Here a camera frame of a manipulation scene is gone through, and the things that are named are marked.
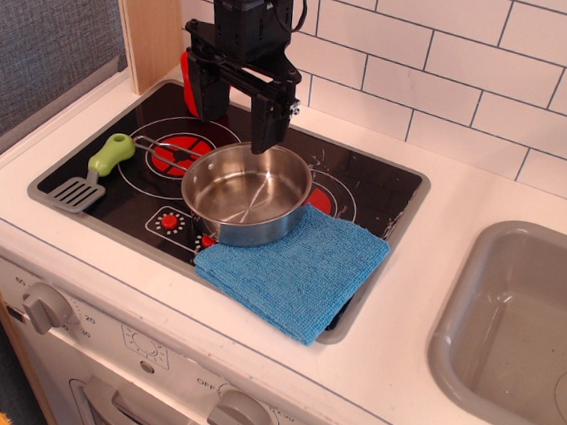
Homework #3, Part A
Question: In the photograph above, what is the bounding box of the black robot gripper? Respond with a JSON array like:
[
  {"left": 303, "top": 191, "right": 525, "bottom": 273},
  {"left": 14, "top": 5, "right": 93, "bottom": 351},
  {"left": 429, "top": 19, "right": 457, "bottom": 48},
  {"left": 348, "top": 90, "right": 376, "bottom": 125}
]
[{"left": 186, "top": 0, "right": 308, "bottom": 155}]

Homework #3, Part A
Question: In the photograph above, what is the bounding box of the green handled grey spatula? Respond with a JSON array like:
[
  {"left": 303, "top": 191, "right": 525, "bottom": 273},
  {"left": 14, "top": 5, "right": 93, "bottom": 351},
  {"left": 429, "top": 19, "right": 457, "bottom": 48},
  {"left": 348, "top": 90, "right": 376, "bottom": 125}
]
[{"left": 48, "top": 133, "right": 135, "bottom": 214}]

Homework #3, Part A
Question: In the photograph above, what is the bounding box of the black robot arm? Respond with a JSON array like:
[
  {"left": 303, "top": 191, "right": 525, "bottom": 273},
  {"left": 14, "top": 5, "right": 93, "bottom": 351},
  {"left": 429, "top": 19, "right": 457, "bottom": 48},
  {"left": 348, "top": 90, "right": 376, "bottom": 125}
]
[{"left": 180, "top": 0, "right": 307, "bottom": 154}]

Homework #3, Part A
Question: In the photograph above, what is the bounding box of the red toy bell pepper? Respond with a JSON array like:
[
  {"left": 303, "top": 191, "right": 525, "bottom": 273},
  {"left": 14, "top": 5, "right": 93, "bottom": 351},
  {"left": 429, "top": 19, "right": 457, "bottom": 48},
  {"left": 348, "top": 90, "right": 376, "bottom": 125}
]
[{"left": 180, "top": 49, "right": 203, "bottom": 118}]

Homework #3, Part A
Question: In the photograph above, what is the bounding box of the stainless steel pan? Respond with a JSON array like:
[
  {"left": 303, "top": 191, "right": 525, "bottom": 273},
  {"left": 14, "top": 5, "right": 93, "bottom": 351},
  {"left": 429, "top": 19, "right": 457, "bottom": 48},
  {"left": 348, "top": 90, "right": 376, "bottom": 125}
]
[{"left": 133, "top": 135, "right": 313, "bottom": 247}]

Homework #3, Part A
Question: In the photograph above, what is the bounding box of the black toy stove top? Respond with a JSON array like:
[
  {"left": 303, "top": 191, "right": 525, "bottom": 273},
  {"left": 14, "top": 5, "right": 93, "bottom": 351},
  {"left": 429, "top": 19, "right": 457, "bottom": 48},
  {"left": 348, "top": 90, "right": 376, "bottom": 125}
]
[{"left": 14, "top": 66, "right": 439, "bottom": 354}]

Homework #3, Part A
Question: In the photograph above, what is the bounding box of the blue folded cloth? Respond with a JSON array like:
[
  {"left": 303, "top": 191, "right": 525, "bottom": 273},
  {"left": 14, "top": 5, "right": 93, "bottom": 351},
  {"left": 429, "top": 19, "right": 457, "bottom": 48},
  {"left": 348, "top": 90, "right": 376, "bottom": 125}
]
[{"left": 194, "top": 205, "right": 391, "bottom": 345}]

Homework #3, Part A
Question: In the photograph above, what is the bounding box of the grey timer knob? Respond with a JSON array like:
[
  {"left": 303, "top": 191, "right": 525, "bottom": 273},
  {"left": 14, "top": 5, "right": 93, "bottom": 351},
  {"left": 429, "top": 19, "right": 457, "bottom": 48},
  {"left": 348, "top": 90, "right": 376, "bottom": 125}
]
[{"left": 22, "top": 282, "right": 73, "bottom": 335}]

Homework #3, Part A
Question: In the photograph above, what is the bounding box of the grey oven knob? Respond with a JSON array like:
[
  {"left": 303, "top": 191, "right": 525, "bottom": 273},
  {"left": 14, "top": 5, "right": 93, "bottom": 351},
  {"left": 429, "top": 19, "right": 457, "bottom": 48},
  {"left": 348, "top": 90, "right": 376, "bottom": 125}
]
[{"left": 207, "top": 390, "right": 271, "bottom": 425}]

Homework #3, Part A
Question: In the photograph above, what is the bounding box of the grey sink basin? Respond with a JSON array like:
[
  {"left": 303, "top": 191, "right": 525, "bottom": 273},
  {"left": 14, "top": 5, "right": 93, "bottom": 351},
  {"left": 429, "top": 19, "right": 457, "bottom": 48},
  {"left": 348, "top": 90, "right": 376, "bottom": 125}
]
[{"left": 428, "top": 220, "right": 567, "bottom": 425}]

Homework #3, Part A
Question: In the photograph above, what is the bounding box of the wooden side post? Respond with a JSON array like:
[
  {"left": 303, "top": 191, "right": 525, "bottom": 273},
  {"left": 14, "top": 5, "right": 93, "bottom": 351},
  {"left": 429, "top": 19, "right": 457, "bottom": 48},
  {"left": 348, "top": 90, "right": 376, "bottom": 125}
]
[{"left": 118, "top": 0, "right": 183, "bottom": 95}]

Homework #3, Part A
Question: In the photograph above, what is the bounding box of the grey oven door handle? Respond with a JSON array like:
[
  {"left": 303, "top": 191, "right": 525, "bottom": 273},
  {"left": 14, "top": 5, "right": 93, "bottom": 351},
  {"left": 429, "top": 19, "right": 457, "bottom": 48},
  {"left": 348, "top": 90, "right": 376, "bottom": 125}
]
[{"left": 82, "top": 377, "right": 199, "bottom": 425}]

